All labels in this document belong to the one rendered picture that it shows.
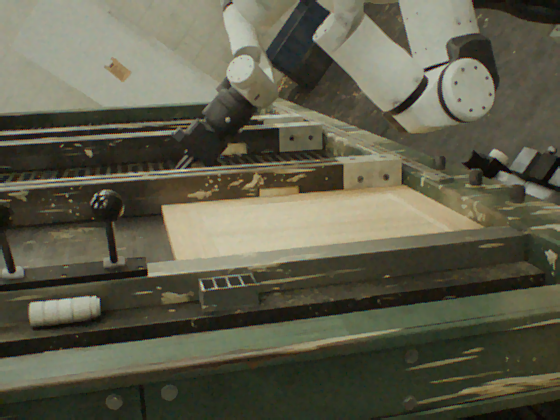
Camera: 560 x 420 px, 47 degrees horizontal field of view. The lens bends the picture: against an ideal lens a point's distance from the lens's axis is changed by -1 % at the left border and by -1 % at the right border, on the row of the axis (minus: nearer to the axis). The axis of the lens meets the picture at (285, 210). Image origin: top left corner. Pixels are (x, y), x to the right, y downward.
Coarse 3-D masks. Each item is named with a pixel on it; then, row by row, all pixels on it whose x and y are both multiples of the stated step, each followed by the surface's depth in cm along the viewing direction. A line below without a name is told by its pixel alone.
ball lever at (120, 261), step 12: (108, 192) 72; (96, 204) 72; (108, 204) 72; (120, 204) 73; (96, 216) 72; (108, 216) 72; (108, 228) 75; (108, 240) 77; (108, 264) 80; (120, 264) 80
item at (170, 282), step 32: (224, 256) 86; (256, 256) 86; (288, 256) 85; (320, 256) 85; (352, 256) 86; (384, 256) 87; (416, 256) 88; (448, 256) 90; (480, 256) 91; (512, 256) 92; (64, 288) 77; (96, 288) 78; (128, 288) 79; (160, 288) 80; (192, 288) 81; (288, 288) 85; (0, 320) 76
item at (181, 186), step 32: (320, 160) 131; (352, 160) 130; (384, 160) 130; (0, 192) 113; (32, 192) 114; (64, 192) 116; (96, 192) 117; (128, 192) 119; (160, 192) 120; (192, 192) 122; (224, 192) 123; (256, 192) 125; (32, 224) 116
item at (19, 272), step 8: (0, 200) 70; (0, 208) 69; (8, 208) 70; (0, 216) 69; (8, 216) 70; (0, 224) 69; (8, 224) 70; (0, 232) 72; (0, 240) 73; (8, 248) 74; (8, 256) 75; (8, 264) 76; (8, 272) 77; (16, 272) 77; (24, 272) 78
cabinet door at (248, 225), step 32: (320, 192) 127; (352, 192) 126; (384, 192) 126; (416, 192) 125; (192, 224) 108; (224, 224) 109; (256, 224) 108; (288, 224) 108; (320, 224) 107; (352, 224) 107; (384, 224) 106; (416, 224) 106; (448, 224) 105; (192, 256) 93
